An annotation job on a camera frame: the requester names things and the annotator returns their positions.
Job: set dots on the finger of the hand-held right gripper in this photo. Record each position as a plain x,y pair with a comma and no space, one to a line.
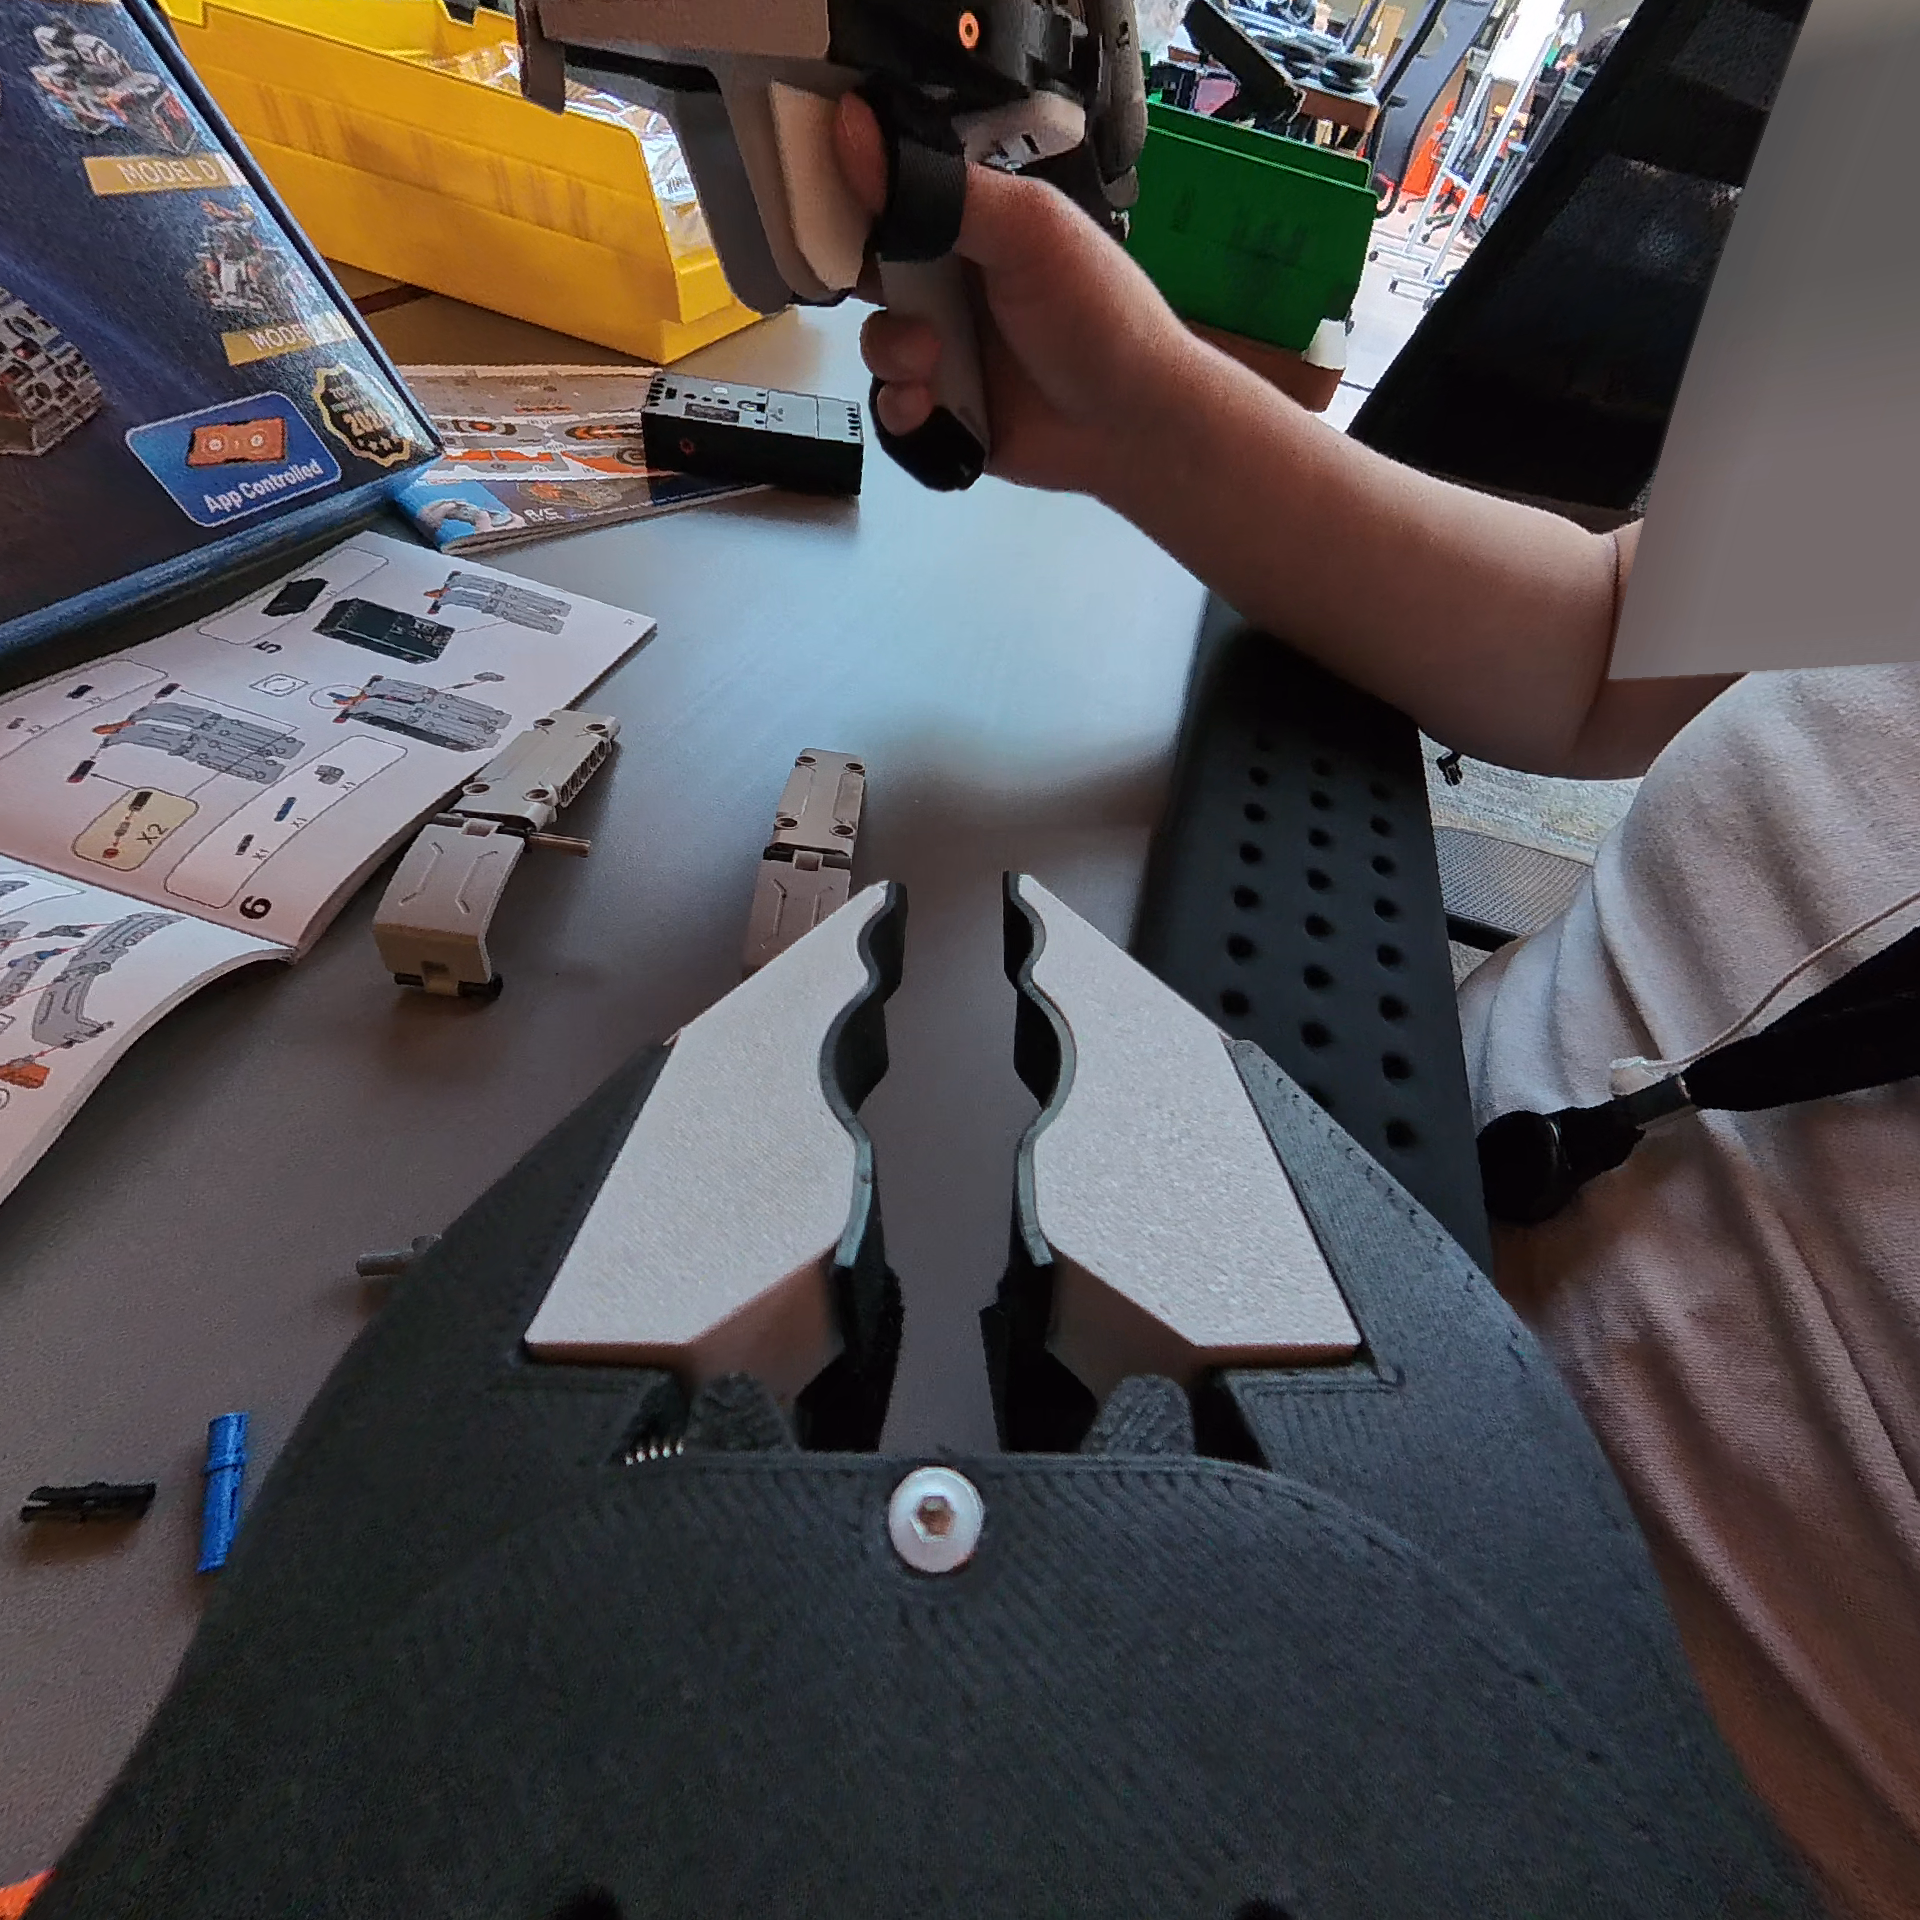
734,181
819,225

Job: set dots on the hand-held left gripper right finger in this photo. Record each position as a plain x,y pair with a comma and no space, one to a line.
1184,1201

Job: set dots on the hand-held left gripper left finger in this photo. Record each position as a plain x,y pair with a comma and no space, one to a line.
704,1201

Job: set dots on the grey hinged panel with axle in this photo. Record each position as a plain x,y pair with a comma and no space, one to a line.
442,901

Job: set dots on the person's right forearm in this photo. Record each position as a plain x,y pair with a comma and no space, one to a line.
1395,600

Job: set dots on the grey desk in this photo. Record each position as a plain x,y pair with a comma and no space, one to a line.
975,674

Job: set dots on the person's right hand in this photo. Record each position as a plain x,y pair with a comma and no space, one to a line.
1065,345

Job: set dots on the clear plastic bag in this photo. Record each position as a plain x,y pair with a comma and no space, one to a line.
631,143

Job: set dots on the black electronics hub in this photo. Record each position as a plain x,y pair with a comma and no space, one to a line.
750,435

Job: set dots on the yellow storage bin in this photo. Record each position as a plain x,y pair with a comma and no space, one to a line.
450,194

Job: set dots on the green bin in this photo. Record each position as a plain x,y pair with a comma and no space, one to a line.
1244,270

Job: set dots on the colour cover booklet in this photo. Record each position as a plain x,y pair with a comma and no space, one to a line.
571,451

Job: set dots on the grey axle connector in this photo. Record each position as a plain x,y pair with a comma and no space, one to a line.
392,1257

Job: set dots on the dark grey chair part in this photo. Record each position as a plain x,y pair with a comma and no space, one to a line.
1514,885

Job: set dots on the open instruction booklet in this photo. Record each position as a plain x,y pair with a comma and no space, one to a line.
592,638

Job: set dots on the blue robot kit box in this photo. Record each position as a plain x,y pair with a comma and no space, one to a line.
225,374

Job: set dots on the blue pin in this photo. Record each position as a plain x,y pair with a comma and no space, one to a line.
222,1492

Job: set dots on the black ribbed chair back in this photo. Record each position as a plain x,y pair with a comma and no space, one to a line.
1574,301

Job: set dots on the black pin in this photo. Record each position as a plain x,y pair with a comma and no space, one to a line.
82,1500

